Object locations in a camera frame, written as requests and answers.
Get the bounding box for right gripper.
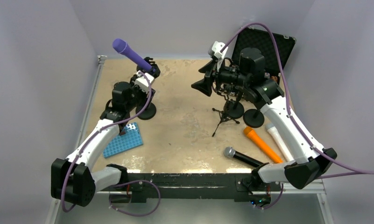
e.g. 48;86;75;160
191;57;250;97

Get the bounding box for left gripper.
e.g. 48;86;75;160
125;77;154;112

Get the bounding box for purple mic black stand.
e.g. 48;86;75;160
134;57;161;120

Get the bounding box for black tripod stand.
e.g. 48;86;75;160
212;95;240;137

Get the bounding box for purple microphone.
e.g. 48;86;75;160
112;38;152;71

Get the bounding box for white mic clamp stand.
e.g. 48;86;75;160
243;107;265;128

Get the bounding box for orange microphone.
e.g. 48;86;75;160
243;126;283;163

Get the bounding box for black silver microphone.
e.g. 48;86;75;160
223;147;264;168

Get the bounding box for white microphone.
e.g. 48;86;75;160
265;123;294;161

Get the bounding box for orange mic round stand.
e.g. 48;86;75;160
224;92;244;119

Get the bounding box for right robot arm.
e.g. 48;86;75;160
191;46;337;190

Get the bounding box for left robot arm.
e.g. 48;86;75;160
50;71;155;212

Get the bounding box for blue lego baseplate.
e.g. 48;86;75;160
103;122;143;158

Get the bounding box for black poker chip case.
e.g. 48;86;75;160
231;28;296;83

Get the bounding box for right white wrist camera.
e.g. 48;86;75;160
208;41;228;71

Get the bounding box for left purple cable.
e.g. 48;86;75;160
60;71;153;213

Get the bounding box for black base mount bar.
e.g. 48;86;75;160
106;173;281;204

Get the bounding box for purple loop base cable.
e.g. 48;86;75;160
108;180;162;217

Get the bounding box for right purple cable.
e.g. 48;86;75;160
220;22;374;180

